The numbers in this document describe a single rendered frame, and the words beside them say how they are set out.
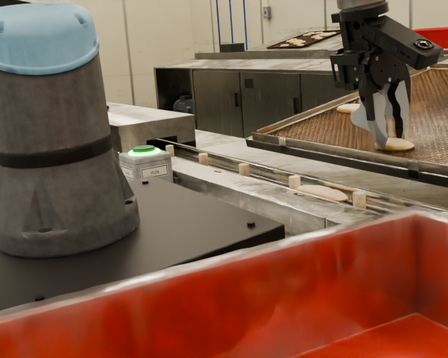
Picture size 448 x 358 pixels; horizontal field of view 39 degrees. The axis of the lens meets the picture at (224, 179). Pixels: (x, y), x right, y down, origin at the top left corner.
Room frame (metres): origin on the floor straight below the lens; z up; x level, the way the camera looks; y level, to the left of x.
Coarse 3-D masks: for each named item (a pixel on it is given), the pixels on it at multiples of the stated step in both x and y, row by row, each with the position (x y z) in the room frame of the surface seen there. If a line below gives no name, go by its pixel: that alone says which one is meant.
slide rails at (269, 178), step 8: (176, 152) 1.33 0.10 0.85; (192, 160) 1.24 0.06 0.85; (208, 160) 1.22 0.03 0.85; (224, 168) 1.14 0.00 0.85; (232, 168) 1.12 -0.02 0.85; (256, 176) 1.05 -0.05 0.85; (264, 176) 1.04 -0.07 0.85; (272, 176) 1.04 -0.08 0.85; (280, 184) 0.99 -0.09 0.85; (288, 184) 0.97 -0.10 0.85; (304, 184) 0.97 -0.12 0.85; (352, 200) 0.85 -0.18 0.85; (368, 200) 0.85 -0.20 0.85; (368, 208) 0.82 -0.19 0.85; (376, 208) 0.81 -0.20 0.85; (384, 208) 0.80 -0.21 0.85; (392, 208) 0.80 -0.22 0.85
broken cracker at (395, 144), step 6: (390, 138) 0.99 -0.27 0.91; (396, 138) 0.98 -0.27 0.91; (390, 144) 0.96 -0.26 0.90; (396, 144) 0.95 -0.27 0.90; (402, 144) 0.95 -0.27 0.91; (408, 144) 0.95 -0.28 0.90; (414, 144) 0.95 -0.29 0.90; (390, 150) 0.96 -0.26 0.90; (396, 150) 0.95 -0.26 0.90; (402, 150) 0.94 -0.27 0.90
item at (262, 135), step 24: (432, 72) 1.41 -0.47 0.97; (432, 96) 1.22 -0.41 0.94; (288, 120) 1.25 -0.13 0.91; (336, 120) 1.20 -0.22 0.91; (408, 120) 1.09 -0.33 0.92; (288, 144) 1.11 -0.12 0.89; (312, 144) 1.05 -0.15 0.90; (336, 144) 1.05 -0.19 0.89; (360, 144) 1.02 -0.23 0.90; (432, 144) 0.95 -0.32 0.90; (432, 168) 0.83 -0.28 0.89
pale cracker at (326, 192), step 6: (300, 186) 0.93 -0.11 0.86; (306, 186) 0.92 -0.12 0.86; (312, 186) 0.91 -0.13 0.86; (318, 186) 0.90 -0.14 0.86; (306, 192) 0.90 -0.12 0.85; (312, 192) 0.89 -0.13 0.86; (318, 192) 0.88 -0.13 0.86; (324, 192) 0.87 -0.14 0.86; (330, 192) 0.87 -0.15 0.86; (336, 192) 0.87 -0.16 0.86; (342, 192) 0.87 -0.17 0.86; (330, 198) 0.86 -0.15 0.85; (336, 198) 0.85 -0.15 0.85; (342, 198) 0.85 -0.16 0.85
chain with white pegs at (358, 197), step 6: (168, 150) 1.30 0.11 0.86; (204, 156) 1.18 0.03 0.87; (204, 162) 1.18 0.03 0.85; (240, 168) 1.06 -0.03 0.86; (246, 168) 1.06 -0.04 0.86; (240, 174) 1.06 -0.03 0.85; (246, 174) 1.06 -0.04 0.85; (294, 180) 0.93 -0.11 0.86; (294, 186) 0.93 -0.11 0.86; (354, 192) 0.82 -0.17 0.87; (360, 192) 0.82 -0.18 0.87; (354, 198) 0.82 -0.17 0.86; (360, 198) 0.81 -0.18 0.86; (354, 204) 0.82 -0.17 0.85; (360, 204) 0.81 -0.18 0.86
